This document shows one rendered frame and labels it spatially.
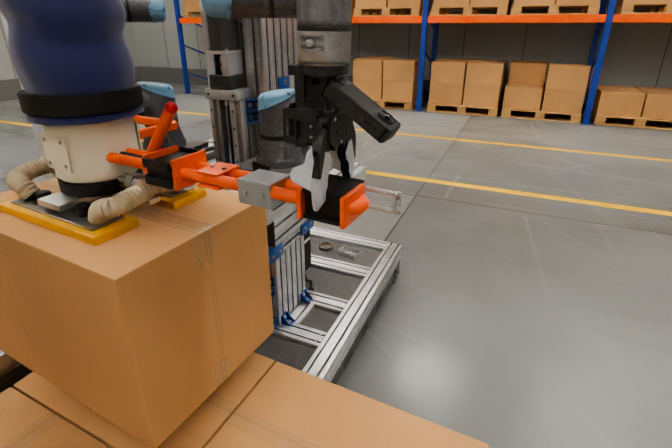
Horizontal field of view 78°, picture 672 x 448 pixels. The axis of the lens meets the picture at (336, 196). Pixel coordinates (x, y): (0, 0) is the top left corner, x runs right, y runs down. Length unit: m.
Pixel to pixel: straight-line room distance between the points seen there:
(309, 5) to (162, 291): 0.56
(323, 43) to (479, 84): 7.28
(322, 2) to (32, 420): 1.21
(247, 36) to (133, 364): 1.08
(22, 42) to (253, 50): 0.76
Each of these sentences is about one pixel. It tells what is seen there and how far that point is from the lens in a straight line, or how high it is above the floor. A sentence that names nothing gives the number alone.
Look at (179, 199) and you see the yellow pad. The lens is 1.01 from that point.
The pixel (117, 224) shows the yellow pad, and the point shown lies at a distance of 0.94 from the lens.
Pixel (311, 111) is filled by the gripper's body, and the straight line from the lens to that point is 0.61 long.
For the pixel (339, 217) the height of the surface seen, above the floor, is 1.19.
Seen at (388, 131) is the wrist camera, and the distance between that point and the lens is 0.57.
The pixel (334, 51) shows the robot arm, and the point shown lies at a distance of 0.59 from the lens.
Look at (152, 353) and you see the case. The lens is 0.90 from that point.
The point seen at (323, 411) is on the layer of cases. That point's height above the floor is 0.54.
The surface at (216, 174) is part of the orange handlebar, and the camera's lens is 0.76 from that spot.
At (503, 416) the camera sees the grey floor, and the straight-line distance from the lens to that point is 2.02.
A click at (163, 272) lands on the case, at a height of 1.04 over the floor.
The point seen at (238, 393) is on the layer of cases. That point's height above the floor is 0.54.
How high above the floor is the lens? 1.46
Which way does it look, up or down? 22 degrees down
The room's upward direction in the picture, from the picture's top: straight up
